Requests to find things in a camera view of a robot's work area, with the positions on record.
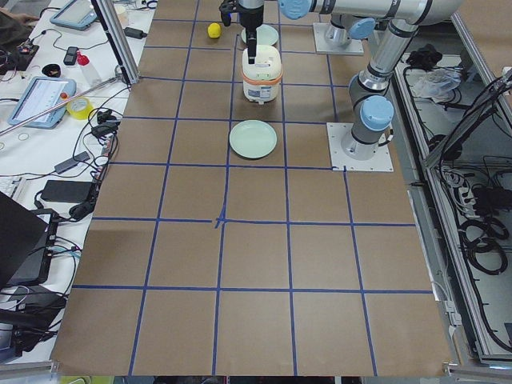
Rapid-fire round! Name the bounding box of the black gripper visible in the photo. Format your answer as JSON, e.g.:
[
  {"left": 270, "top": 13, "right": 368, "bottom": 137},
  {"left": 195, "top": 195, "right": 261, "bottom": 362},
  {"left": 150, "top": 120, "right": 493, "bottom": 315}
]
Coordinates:
[{"left": 238, "top": 0, "right": 264, "bottom": 65}]

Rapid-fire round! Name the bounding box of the white rice cooker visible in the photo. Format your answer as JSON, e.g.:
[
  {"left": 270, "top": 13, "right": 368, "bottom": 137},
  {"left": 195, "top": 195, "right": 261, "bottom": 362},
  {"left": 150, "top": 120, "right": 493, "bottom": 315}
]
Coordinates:
[{"left": 242, "top": 45, "right": 282, "bottom": 105}]

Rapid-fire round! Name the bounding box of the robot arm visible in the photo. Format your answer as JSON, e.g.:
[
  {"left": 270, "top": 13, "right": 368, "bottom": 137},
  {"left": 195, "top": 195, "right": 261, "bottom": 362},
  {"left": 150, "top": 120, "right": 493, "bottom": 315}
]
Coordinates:
[
  {"left": 325, "top": 13, "right": 376, "bottom": 46},
  {"left": 278, "top": 1, "right": 462, "bottom": 145}
]

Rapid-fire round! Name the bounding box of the green plate near arm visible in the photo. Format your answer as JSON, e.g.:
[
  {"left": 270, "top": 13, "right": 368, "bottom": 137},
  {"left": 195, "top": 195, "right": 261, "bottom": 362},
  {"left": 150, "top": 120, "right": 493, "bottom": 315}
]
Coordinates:
[
  {"left": 257, "top": 24, "right": 279, "bottom": 46},
  {"left": 229, "top": 120, "right": 278, "bottom": 159}
]

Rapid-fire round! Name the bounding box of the black mobile phone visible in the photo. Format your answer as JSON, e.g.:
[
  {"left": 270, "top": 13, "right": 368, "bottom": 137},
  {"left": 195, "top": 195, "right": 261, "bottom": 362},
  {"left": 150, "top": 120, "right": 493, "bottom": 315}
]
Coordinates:
[{"left": 63, "top": 46, "right": 79, "bottom": 66}]

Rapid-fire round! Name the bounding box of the yellow tape roll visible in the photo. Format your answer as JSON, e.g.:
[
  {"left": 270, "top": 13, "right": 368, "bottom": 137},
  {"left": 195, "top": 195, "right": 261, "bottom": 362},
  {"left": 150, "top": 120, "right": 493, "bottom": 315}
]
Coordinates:
[{"left": 66, "top": 98, "right": 93, "bottom": 120}]

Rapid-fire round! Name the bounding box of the blue teach pendant tablet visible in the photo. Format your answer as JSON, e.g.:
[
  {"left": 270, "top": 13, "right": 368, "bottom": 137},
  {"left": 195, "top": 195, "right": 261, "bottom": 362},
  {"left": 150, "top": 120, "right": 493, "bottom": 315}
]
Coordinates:
[{"left": 7, "top": 77, "right": 77, "bottom": 129}]

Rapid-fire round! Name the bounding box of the black power adapter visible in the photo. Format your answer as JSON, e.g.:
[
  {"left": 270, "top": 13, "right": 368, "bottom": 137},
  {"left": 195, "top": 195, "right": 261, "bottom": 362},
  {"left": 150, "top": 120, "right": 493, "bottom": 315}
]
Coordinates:
[{"left": 41, "top": 180, "right": 93, "bottom": 203}]

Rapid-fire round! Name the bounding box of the black laptop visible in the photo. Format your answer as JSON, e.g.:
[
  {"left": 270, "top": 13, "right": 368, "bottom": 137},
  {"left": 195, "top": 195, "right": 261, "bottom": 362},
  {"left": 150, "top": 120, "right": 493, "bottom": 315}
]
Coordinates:
[{"left": 1, "top": 194, "right": 58, "bottom": 288}]

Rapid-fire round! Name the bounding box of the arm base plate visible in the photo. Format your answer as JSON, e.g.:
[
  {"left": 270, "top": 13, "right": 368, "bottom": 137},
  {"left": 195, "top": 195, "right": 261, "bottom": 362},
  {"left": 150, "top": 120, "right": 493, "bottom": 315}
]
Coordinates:
[
  {"left": 313, "top": 22, "right": 364, "bottom": 56},
  {"left": 326, "top": 122, "right": 394, "bottom": 173}
]

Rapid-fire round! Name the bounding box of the aluminium frame post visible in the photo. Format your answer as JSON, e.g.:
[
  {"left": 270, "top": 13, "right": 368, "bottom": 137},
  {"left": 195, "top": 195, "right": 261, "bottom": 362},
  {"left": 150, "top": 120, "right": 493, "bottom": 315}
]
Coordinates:
[{"left": 91, "top": 0, "right": 139, "bottom": 86}]

